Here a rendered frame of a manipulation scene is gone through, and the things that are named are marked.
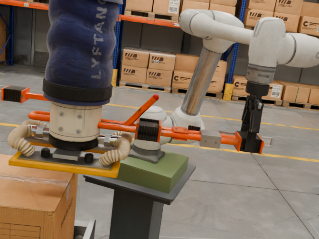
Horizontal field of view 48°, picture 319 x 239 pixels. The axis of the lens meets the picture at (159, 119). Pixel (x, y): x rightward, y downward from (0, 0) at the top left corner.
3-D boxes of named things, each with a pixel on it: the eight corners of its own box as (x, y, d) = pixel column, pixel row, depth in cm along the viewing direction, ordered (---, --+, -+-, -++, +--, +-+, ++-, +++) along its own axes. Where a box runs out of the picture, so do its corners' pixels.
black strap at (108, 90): (32, 95, 108) (32, 82, 107) (53, 82, 130) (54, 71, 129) (107, 105, 109) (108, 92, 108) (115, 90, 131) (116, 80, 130)
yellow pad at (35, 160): (7, 165, 111) (7, 150, 109) (19, 154, 120) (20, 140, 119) (117, 179, 112) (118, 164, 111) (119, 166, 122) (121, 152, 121)
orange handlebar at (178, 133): (-7, 117, 118) (-7, 107, 117) (24, 98, 147) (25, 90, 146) (266, 151, 122) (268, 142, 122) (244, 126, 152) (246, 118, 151)
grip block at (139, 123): (134, 140, 119) (136, 123, 117) (136, 131, 128) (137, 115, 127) (159, 143, 119) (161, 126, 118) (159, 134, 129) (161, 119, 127)
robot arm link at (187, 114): (158, 132, 209) (191, 133, 218) (167, 150, 197) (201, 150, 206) (202, 3, 170) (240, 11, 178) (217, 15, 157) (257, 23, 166)
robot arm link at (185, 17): (192, 6, 153) (219, 12, 158) (175, 2, 168) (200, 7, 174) (185, 37, 157) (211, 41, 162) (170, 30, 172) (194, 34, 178)
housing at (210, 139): (199, 147, 121) (201, 134, 120) (197, 140, 128) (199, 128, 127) (220, 149, 122) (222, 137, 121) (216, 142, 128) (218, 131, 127)
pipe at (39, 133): (10, 152, 112) (11, 135, 110) (36, 129, 136) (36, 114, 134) (118, 165, 113) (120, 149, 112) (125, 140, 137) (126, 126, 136)
